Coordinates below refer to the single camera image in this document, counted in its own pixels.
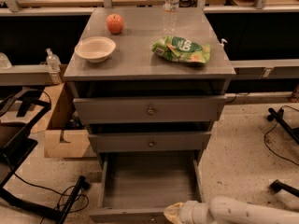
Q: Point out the grey wooden drawer cabinet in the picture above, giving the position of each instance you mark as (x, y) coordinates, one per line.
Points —
(133, 70)

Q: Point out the clear sanitizer pump bottle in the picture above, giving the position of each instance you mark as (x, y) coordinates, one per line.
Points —
(53, 63)

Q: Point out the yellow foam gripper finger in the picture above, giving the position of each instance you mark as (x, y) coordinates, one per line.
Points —
(171, 213)

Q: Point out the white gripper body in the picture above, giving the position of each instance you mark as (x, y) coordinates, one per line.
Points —
(189, 213)

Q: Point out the cardboard box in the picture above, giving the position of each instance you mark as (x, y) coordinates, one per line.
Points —
(60, 139)

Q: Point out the black metal stand left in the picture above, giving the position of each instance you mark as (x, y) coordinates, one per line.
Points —
(15, 147)

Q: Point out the red apple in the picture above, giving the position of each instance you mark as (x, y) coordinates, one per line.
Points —
(115, 23)

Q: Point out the beige bowl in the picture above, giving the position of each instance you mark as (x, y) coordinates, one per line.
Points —
(95, 49)

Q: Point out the grey middle drawer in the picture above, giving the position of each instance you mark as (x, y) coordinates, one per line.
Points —
(131, 142)

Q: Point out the grey top drawer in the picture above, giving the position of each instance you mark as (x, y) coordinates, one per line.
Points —
(149, 109)

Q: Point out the grey bottom drawer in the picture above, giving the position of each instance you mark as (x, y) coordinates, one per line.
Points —
(138, 186)

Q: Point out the clear plastic water bottle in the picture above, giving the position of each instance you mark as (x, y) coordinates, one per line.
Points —
(170, 16)

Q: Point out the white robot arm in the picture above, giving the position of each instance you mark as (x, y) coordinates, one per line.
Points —
(224, 210)

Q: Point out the black stand base right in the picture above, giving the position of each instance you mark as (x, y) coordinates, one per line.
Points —
(277, 186)

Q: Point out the grey drawer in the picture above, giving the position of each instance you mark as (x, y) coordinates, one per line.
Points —
(131, 142)
(138, 186)
(149, 109)

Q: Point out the green chip bag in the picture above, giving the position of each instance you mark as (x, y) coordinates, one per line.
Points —
(181, 50)

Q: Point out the small white pump bottle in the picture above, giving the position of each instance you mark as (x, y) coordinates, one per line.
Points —
(223, 42)

